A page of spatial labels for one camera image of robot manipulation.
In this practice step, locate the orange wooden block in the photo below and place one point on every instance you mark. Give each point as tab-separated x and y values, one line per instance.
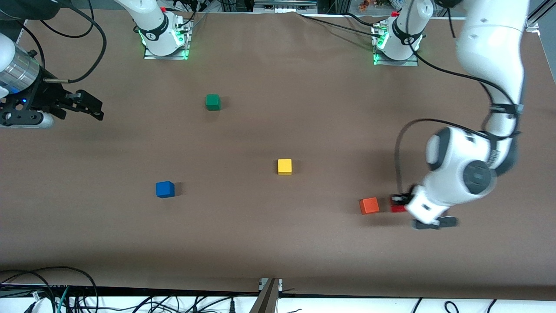
369	205

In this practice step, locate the aluminium frame profile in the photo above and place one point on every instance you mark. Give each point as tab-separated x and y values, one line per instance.
536	17

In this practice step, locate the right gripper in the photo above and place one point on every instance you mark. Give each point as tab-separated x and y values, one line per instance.
42	97

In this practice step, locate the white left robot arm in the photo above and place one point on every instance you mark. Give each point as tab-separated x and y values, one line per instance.
478	174

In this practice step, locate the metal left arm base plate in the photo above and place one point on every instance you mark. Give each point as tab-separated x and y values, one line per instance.
412	62

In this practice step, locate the colourful small items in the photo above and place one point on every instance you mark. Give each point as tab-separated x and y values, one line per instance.
378	3

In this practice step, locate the green wooden block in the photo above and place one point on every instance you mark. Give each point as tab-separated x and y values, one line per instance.
213	102

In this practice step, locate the grey metal post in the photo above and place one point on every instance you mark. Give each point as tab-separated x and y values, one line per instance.
265	300

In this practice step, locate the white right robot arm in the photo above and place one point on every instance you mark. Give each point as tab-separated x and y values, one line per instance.
154	30

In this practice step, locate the brown table cover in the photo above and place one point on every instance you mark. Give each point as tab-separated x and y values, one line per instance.
278	243

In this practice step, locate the yellow wooden block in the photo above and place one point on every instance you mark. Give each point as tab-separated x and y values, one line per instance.
285	167

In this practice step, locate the blue wooden block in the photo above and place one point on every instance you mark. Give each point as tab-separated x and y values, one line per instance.
165	189

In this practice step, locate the red wooden block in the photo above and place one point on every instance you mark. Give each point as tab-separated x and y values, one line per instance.
397	208

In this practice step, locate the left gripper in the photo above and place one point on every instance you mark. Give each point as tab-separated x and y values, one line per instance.
402	200

